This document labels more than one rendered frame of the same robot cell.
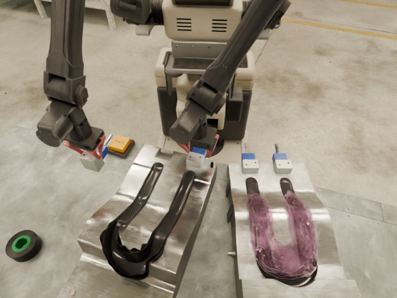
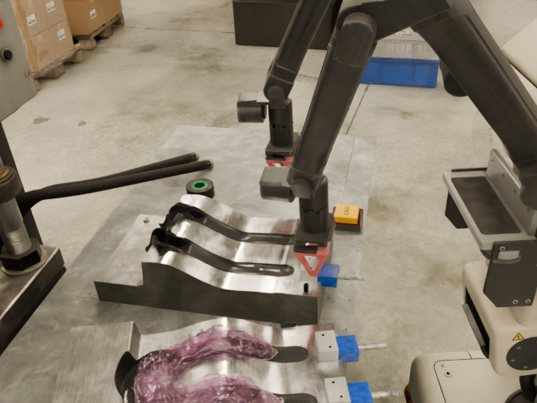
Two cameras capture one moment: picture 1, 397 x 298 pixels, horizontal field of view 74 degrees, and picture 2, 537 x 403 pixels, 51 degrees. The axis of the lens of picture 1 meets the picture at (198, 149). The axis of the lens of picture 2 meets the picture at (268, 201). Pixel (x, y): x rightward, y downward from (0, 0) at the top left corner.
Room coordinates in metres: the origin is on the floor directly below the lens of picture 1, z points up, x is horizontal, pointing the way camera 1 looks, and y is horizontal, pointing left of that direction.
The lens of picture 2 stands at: (0.40, -0.88, 1.68)
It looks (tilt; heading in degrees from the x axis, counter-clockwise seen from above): 34 degrees down; 86
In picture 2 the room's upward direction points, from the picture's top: 3 degrees counter-clockwise
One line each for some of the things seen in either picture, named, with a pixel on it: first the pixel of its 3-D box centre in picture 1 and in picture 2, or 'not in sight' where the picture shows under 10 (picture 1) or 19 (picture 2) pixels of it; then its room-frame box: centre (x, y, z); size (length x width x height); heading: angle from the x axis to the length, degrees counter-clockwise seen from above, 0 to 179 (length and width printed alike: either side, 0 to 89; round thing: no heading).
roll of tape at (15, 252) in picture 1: (24, 245); (200, 189); (0.29, 0.49, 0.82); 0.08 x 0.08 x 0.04
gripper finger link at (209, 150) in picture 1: (204, 146); (313, 253); (0.54, -0.02, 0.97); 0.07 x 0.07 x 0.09; 71
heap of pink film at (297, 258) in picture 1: (282, 224); (205, 370); (0.31, -0.22, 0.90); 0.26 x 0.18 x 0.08; 179
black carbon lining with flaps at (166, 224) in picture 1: (153, 209); (220, 239); (0.35, 0.12, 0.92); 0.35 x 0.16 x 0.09; 162
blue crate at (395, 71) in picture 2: not in sight; (398, 62); (1.72, 3.21, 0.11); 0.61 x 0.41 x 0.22; 157
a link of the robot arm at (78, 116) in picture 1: (69, 113); (277, 110); (0.51, 0.32, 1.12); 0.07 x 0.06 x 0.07; 167
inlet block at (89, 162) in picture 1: (100, 149); not in sight; (0.55, 0.31, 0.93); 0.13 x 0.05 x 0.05; 162
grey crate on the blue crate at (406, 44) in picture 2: not in sight; (400, 40); (1.72, 3.21, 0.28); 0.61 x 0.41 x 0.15; 157
